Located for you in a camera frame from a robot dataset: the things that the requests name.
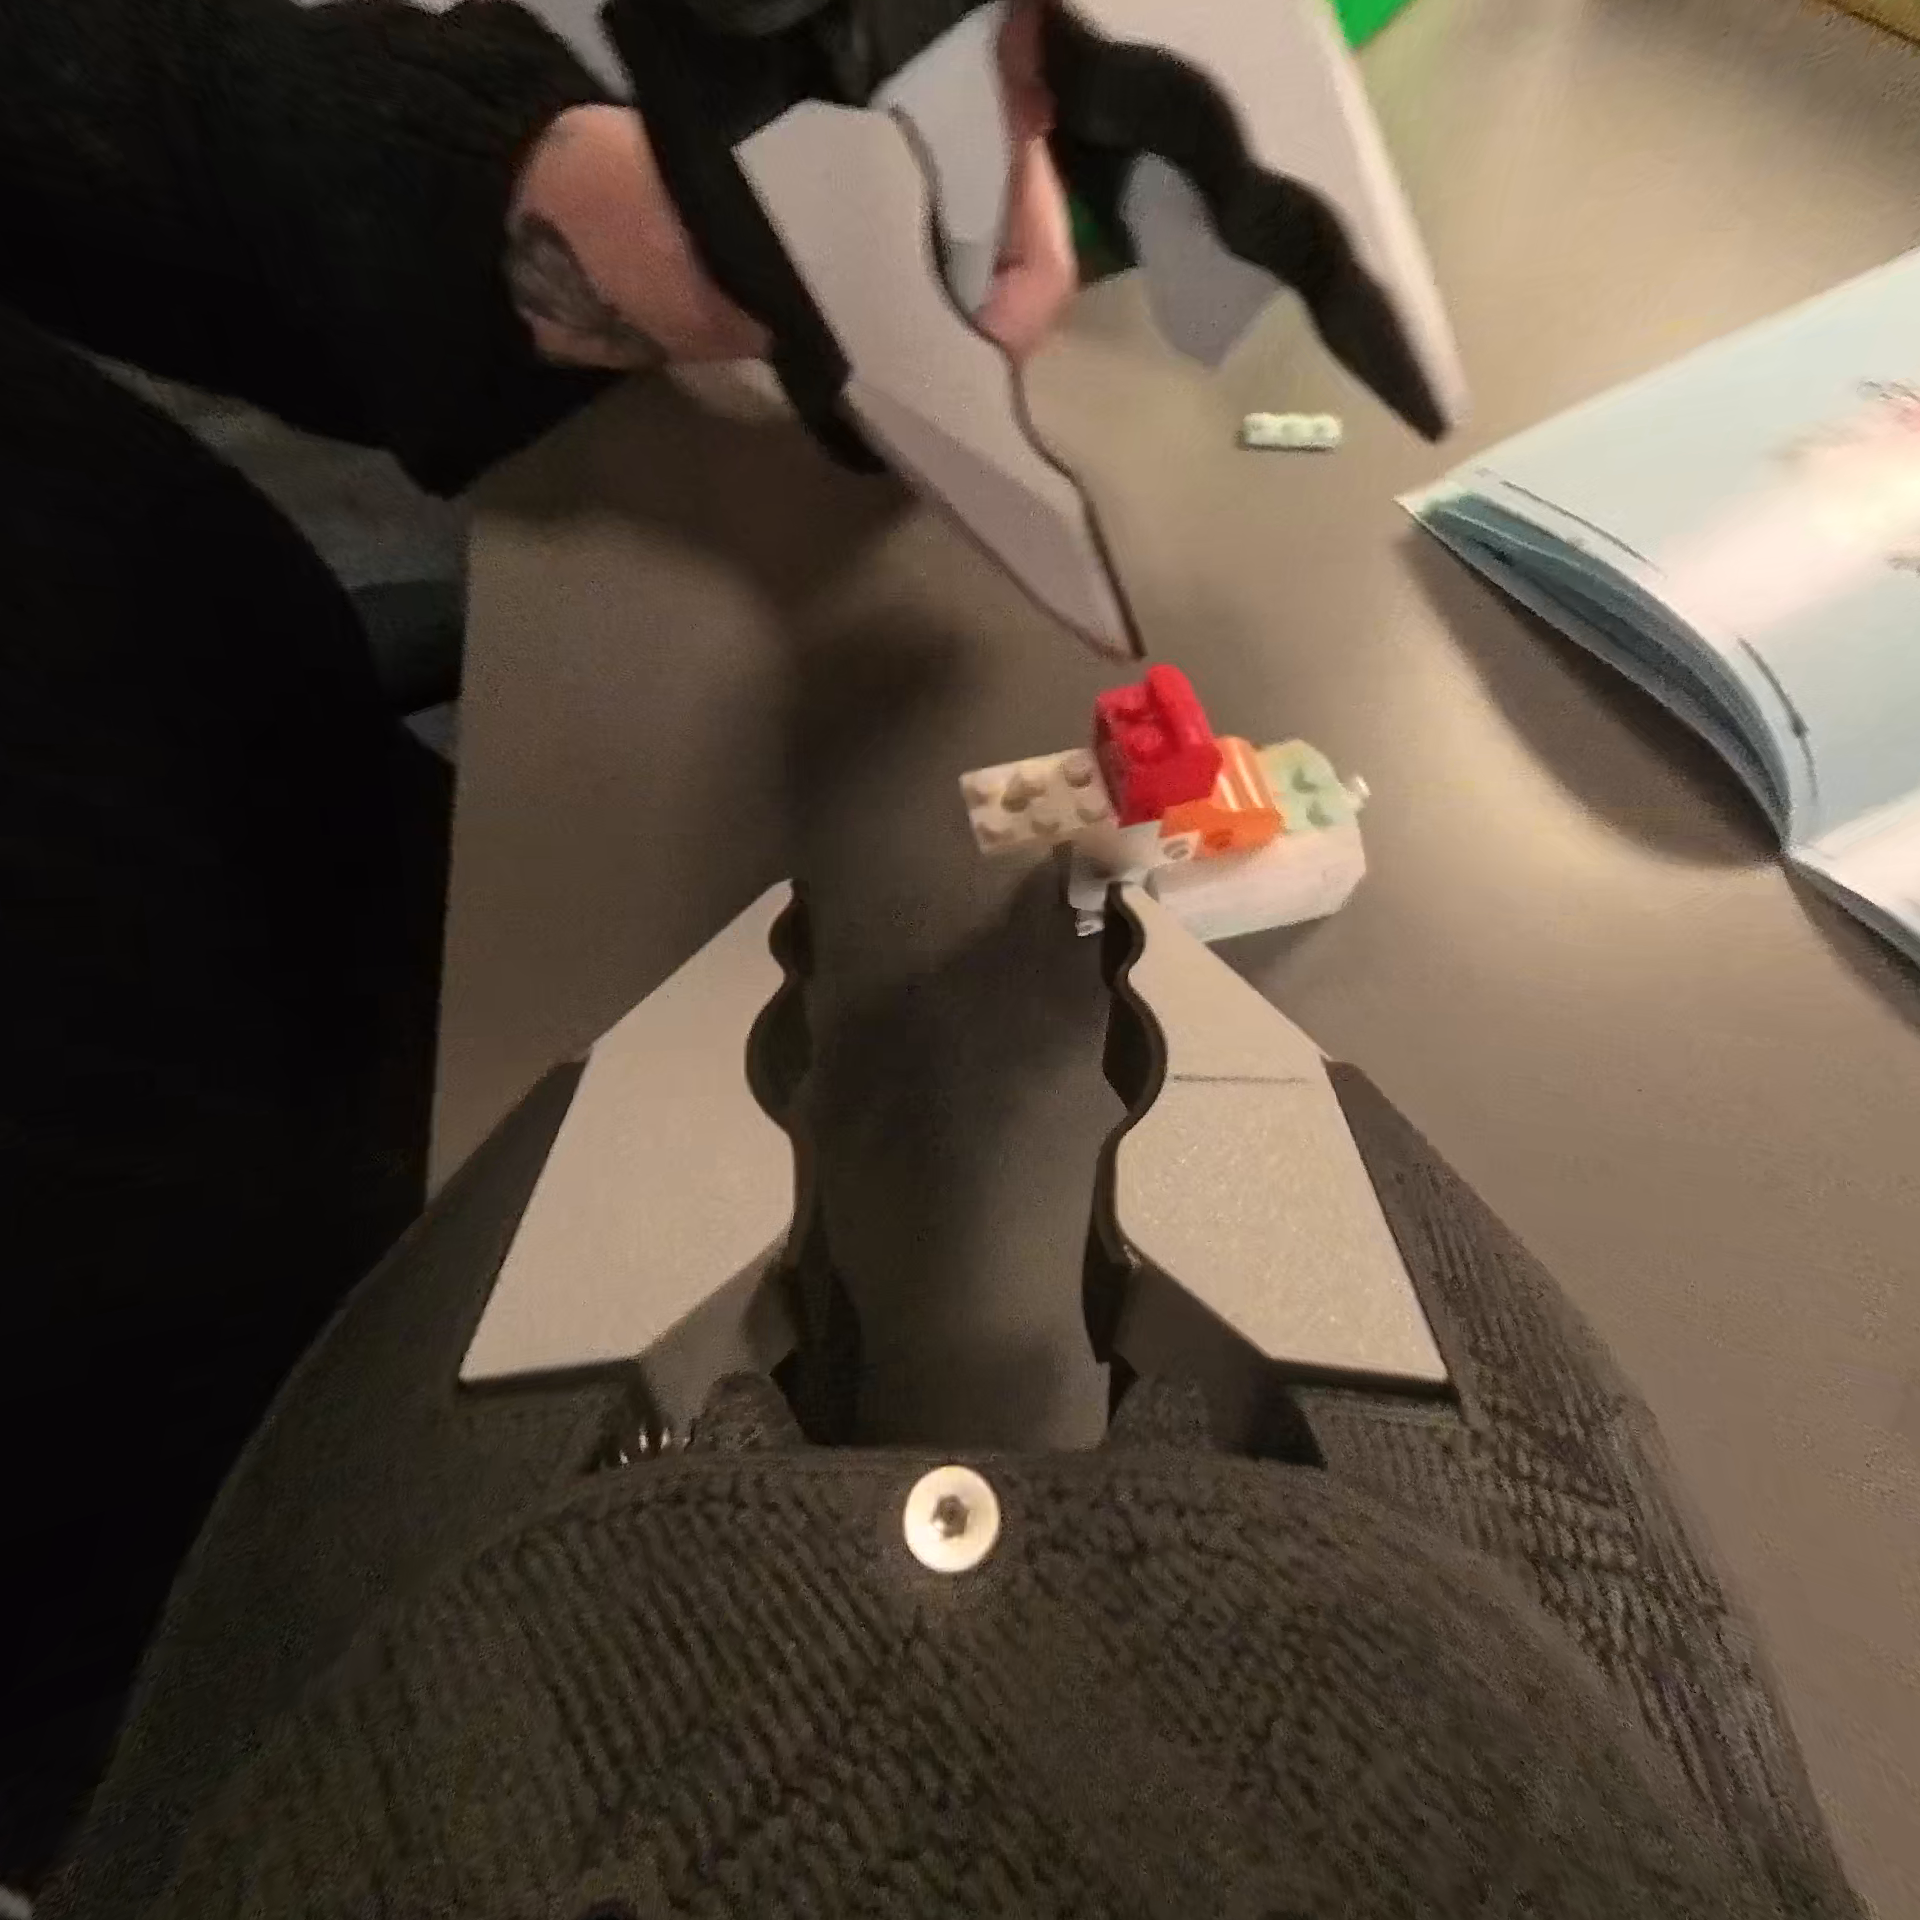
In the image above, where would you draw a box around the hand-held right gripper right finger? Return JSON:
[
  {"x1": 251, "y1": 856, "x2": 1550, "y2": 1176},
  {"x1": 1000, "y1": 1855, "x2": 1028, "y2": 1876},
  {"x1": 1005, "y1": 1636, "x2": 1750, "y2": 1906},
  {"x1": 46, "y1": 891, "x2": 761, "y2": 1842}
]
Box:
[{"x1": 1099, "y1": 885, "x2": 1451, "y2": 1392}]

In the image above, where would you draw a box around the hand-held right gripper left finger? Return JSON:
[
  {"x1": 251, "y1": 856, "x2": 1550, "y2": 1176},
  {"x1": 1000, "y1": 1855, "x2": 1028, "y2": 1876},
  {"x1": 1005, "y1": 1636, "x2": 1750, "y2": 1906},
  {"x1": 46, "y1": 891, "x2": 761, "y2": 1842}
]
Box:
[{"x1": 457, "y1": 879, "x2": 812, "y2": 1386}]

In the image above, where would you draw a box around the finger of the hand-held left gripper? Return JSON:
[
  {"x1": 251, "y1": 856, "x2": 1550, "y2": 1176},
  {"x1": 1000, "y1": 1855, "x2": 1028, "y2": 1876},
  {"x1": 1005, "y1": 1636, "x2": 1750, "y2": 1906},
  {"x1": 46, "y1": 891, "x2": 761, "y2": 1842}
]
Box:
[
  {"x1": 1042, "y1": 0, "x2": 1470, "y2": 444},
  {"x1": 732, "y1": 93, "x2": 1149, "y2": 666}
]

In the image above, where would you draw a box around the white red green lego build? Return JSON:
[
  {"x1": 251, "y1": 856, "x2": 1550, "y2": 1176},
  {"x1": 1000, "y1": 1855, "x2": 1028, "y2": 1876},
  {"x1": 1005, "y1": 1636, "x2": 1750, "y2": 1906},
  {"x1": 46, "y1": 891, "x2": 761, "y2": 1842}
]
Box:
[{"x1": 960, "y1": 663, "x2": 1369, "y2": 943}]

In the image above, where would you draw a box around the person's left forearm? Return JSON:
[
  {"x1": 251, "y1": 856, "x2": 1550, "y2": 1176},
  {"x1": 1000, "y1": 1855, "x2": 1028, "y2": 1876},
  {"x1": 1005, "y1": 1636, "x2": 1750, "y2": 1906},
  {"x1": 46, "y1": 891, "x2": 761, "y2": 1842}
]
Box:
[{"x1": 0, "y1": 0, "x2": 641, "y2": 496}]

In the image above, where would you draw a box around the person's left hand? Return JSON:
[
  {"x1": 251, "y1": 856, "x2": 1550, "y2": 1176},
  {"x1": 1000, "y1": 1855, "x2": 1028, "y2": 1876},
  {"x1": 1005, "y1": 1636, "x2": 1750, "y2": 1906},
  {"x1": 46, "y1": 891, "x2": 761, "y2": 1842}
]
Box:
[{"x1": 504, "y1": 0, "x2": 1078, "y2": 374}]

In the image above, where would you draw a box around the light blue instruction booklet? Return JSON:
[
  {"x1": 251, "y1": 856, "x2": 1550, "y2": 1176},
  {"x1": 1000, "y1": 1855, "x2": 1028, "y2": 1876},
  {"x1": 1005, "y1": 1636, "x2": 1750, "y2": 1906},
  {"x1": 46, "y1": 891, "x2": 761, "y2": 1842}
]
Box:
[{"x1": 1395, "y1": 246, "x2": 1920, "y2": 968}]

